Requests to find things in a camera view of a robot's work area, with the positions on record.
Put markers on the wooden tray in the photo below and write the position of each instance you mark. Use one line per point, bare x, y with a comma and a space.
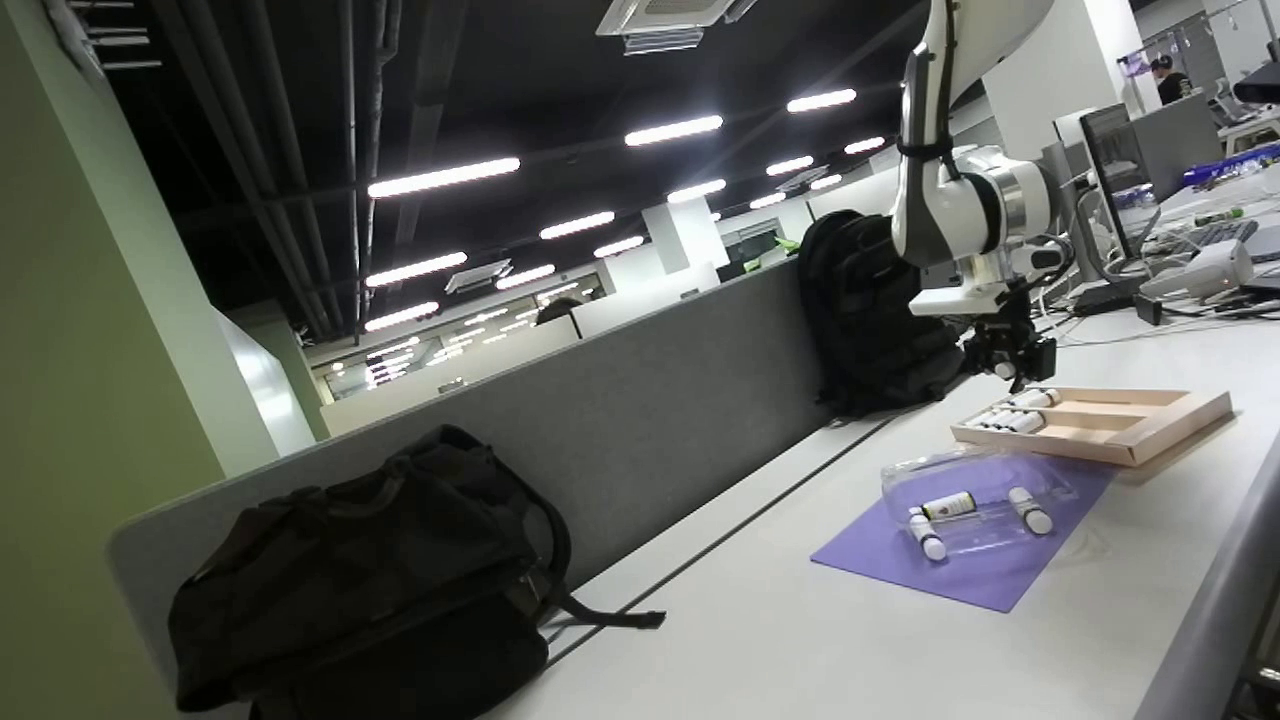
1134, 435

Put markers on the purple mat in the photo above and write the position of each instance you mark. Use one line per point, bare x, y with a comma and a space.
986, 580

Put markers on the computer monitor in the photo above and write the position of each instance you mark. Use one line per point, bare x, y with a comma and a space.
1110, 173

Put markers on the white desk device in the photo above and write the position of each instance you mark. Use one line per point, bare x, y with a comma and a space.
1202, 275

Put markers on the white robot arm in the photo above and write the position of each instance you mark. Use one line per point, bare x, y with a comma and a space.
953, 202

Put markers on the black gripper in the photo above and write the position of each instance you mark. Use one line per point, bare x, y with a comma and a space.
1006, 340

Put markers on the black backpack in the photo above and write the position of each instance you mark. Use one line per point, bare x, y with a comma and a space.
862, 321

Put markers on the ceiling air conditioner unit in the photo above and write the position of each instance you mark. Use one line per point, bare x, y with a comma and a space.
661, 17

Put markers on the black duffel bag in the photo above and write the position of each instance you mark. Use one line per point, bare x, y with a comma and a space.
374, 587

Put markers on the ceiling fluorescent light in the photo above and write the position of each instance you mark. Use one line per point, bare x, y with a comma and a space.
577, 227
400, 318
672, 130
418, 269
440, 177
821, 101

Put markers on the grey desk partition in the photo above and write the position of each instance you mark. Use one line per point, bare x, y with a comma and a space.
641, 414

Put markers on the small white bottle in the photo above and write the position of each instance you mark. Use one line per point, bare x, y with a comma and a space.
927, 534
949, 504
990, 423
1006, 423
1020, 419
1029, 511

